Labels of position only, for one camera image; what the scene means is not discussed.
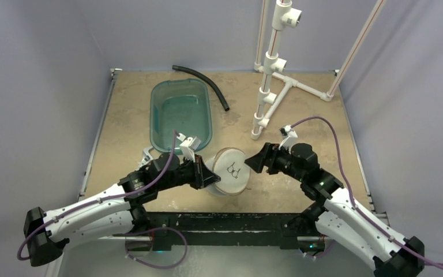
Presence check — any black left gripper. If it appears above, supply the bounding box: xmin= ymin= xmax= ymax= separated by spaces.
xmin=157 ymin=154 xmax=220 ymax=192

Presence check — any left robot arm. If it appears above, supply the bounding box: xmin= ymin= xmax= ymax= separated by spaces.
xmin=17 ymin=154 xmax=221 ymax=267

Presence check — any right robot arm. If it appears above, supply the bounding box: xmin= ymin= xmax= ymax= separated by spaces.
xmin=245 ymin=143 xmax=425 ymax=276

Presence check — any teal transparent plastic tub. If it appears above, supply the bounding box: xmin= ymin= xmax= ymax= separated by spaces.
xmin=149 ymin=78 xmax=212 ymax=152

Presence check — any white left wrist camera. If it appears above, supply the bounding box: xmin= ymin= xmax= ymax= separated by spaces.
xmin=177 ymin=133 xmax=201 ymax=161

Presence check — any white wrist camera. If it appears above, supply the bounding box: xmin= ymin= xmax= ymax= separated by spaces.
xmin=177 ymin=133 xmax=201 ymax=161
xmin=279 ymin=125 xmax=298 ymax=151

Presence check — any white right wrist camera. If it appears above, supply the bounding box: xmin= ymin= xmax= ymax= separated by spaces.
xmin=279 ymin=125 xmax=298 ymax=151

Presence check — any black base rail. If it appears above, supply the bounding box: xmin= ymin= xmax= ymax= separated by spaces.
xmin=126 ymin=212 xmax=331 ymax=253

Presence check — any red handled adjustable wrench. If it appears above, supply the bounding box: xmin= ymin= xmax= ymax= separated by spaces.
xmin=137 ymin=146 xmax=153 ymax=169

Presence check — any black rubber hose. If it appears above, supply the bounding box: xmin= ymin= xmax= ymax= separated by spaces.
xmin=171 ymin=64 xmax=231 ymax=113

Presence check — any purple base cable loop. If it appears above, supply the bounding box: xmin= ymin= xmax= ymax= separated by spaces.
xmin=125 ymin=227 xmax=188 ymax=269

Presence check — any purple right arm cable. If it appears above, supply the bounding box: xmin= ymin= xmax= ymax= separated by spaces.
xmin=290 ymin=116 xmax=443 ymax=274

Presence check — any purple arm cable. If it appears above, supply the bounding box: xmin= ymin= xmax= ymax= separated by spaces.
xmin=17 ymin=130 xmax=180 ymax=261
xmin=290 ymin=116 xmax=443 ymax=274

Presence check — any white PVC pipe frame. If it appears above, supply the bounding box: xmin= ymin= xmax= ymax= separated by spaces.
xmin=250 ymin=1 xmax=386 ymax=140

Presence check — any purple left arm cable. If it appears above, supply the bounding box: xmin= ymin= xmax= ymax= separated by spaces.
xmin=17 ymin=130 xmax=180 ymax=261

